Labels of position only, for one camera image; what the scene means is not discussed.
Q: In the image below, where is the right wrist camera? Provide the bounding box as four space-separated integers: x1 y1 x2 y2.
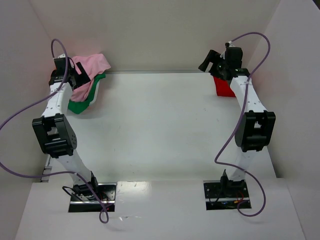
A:
225 41 236 49

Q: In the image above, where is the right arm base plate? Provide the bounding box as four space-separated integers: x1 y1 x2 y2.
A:
203 180 252 211

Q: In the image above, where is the pink t shirt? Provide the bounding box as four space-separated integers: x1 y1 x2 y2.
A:
70 53 111 102

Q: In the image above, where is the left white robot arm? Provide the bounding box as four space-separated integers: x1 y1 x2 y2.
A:
32 54 99 200

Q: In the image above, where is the folded red t shirt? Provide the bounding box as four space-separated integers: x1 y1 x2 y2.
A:
213 76 236 98

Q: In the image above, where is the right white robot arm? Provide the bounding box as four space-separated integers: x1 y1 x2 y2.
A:
198 44 276 198

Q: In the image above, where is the green t shirt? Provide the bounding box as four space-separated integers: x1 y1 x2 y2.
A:
68 73 106 115

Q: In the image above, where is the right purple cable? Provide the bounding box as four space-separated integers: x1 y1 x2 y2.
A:
214 31 272 217

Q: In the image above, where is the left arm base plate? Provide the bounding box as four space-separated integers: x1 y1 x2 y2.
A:
64 183 117 213

